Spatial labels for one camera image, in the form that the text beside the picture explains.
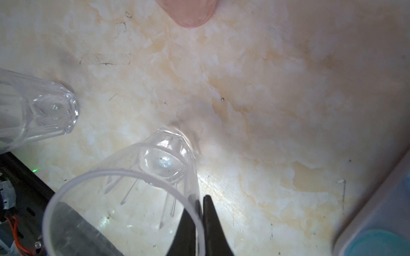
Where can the pink plastic cup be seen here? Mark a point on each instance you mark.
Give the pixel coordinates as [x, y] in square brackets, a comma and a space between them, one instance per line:
[189, 13]

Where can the clear glass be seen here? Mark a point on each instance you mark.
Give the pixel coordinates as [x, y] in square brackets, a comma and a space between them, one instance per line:
[33, 109]
[130, 204]

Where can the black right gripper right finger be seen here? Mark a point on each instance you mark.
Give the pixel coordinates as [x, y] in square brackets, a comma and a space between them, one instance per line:
[215, 240]

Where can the lilac plastic tray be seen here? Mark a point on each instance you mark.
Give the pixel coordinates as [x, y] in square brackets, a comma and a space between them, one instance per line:
[387, 209]

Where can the teal dimpled plastic cup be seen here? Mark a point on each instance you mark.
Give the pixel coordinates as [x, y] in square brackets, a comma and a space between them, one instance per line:
[378, 242]

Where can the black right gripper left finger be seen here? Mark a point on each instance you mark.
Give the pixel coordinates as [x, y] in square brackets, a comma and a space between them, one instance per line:
[184, 243]

